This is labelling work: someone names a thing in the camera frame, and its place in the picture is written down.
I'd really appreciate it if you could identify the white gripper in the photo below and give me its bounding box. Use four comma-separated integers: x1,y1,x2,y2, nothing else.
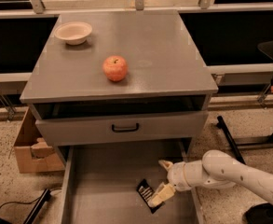
148,160,191,207

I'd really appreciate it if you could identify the black rxbar chocolate bar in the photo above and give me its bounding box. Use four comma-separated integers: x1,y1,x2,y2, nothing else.
136,179,164,214

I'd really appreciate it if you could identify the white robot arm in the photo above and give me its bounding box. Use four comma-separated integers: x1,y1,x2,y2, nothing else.
148,150,273,207

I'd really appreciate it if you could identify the grey closed drawer front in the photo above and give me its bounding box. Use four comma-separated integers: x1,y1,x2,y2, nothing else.
35,111,208,147

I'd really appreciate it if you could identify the open grey drawer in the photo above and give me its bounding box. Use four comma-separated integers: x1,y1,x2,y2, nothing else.
57,140,203,224

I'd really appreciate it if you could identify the grey drawer cabinet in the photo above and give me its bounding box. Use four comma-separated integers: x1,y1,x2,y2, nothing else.
19,10,219,161

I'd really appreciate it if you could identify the black metal stand base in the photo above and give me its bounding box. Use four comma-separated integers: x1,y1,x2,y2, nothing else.
217,116,273,163

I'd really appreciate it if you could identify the red apple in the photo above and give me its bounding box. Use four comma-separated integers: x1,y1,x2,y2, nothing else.
102,56,128,82

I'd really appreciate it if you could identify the cardboard box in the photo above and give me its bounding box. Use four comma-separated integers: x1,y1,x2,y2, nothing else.
13,109,64,174

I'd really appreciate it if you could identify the white paper bowl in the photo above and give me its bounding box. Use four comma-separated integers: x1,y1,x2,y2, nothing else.
54,21,92,46

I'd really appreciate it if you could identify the metal window railing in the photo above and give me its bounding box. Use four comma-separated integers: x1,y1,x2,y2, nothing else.
0,0,273,20

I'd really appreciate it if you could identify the black drawer handle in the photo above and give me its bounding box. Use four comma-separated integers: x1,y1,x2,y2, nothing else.
111,123,140,133

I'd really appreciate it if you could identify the black cable on floor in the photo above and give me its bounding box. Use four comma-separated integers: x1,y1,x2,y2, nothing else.
0,188,62,218

